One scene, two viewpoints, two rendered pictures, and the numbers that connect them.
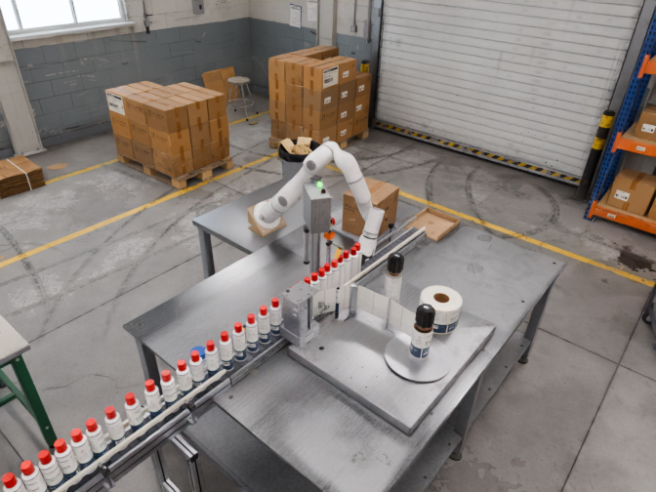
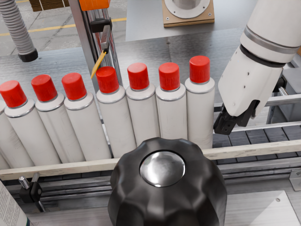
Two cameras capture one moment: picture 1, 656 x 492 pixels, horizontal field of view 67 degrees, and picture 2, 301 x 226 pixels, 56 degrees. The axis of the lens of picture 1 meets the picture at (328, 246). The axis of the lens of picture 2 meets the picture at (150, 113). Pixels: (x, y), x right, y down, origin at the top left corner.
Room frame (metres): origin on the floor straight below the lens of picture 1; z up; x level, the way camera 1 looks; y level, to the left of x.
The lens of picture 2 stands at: (1.98, -0.43, 1.32)
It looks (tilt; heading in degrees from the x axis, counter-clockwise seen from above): 40 degrees down; 54
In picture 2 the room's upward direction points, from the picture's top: 8 degrees counter-clockwise
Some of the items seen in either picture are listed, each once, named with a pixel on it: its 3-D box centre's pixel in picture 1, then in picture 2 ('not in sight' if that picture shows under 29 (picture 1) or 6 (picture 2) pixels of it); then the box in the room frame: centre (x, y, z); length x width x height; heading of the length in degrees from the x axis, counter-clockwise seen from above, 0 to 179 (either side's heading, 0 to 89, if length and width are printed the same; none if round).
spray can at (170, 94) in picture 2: (352, 264); (172, 115); (2.23, -0.14, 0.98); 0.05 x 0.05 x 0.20
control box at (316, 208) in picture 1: (316, 207); not in sight; (2.13, 0.06, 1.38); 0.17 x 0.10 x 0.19; 16
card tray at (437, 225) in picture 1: (431, 223); not in sight; (2.94, -0.70, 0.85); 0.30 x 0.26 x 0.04; 141
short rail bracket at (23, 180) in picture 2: not in sight; (36, 189); (1.98, -0.02, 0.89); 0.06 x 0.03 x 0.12; 51
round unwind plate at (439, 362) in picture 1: (418, 356); not in sight; (1.65, -0.43, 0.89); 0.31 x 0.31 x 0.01
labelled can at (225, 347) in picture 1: (225, 350); not in sight; (1.55, 0.42, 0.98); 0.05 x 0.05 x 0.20
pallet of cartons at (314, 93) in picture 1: (320, 101); not in sight; (6.54, 0.15, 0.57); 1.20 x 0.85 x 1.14; 144
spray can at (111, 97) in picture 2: (339, 271); (117, 118); (2.16, -0.07, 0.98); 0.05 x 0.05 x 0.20
